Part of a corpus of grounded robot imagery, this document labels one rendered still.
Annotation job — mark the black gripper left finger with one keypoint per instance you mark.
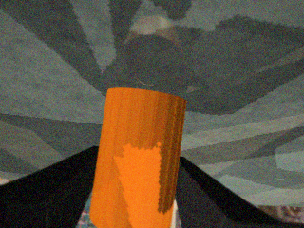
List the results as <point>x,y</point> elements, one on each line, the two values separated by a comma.
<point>52,197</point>

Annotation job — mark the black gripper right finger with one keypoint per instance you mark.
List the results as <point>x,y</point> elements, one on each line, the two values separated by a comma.
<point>203,202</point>

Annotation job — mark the orange knob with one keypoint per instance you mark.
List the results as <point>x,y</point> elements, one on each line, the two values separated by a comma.
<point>138,159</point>

